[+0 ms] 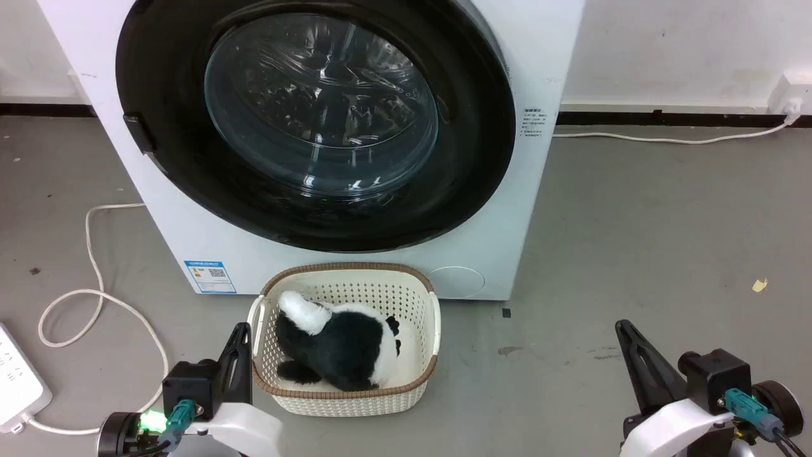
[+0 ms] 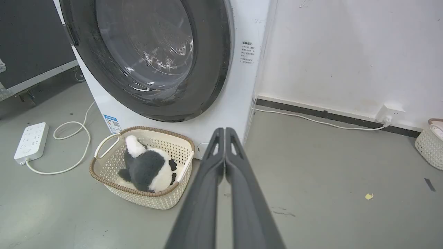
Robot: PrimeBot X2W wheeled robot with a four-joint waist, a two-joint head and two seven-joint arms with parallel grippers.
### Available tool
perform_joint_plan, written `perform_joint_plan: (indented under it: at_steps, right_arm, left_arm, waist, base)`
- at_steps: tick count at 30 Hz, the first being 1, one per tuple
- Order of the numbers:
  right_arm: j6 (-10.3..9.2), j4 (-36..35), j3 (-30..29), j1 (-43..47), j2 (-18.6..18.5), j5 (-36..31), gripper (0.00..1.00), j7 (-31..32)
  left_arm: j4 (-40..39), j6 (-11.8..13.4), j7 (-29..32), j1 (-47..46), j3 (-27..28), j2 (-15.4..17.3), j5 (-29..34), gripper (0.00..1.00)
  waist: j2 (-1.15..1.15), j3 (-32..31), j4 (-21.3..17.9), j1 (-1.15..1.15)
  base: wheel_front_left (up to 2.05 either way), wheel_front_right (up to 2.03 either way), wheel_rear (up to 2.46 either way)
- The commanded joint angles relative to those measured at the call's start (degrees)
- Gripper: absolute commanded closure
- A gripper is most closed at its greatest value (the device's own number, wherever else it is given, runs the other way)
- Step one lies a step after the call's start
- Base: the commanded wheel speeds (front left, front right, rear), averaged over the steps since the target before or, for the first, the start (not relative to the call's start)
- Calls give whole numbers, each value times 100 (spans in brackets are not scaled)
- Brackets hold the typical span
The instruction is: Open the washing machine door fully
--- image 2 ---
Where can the blue energy label sticker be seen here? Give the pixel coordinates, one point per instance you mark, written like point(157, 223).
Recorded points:
point(112, 123)

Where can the cream woven laundry basket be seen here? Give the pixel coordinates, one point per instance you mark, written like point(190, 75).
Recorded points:
point(142, 167)

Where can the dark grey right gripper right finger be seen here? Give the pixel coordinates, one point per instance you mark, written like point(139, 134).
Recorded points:
point(251, 207)

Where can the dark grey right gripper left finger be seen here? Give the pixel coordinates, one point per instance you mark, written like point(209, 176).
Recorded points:
point(199, 207)

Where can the small yellow paper scrap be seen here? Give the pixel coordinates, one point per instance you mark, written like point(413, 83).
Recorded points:
point(369, 196)

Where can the black flight case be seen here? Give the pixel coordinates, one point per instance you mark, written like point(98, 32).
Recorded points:
point(31, 45)

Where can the white power strip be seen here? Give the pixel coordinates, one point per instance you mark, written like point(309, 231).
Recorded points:
point(31, 142)

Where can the dark round washing machine door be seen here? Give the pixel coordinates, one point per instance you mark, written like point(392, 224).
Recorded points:
point(152, 58)

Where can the black tape strip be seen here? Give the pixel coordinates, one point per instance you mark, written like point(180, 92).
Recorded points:
point(430, 184)

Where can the grey and white plush toy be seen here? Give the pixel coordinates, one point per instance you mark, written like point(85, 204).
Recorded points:
point(148, 167)

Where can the white front-load washing machine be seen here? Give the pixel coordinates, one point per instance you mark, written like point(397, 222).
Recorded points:
point(238, 86)

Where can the white wall socket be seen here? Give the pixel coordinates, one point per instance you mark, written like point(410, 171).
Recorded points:
point(389, 113)

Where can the cream perforated laundry basket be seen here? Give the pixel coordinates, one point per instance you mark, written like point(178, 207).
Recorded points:
point(430, 145)

